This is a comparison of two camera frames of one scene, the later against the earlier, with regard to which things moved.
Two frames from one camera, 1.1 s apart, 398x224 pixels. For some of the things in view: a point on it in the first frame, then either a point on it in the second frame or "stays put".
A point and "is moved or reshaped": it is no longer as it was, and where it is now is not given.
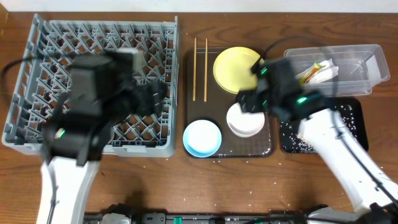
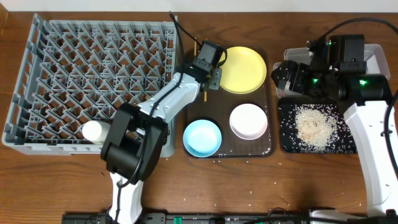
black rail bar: [209, 218] stays put
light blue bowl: [202, 138] stays put
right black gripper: [249, 101] → [287, 67]
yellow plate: [232, 69] stays put
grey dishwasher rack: [40, 79] stays put
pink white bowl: [244, 124] is moved or reshaped
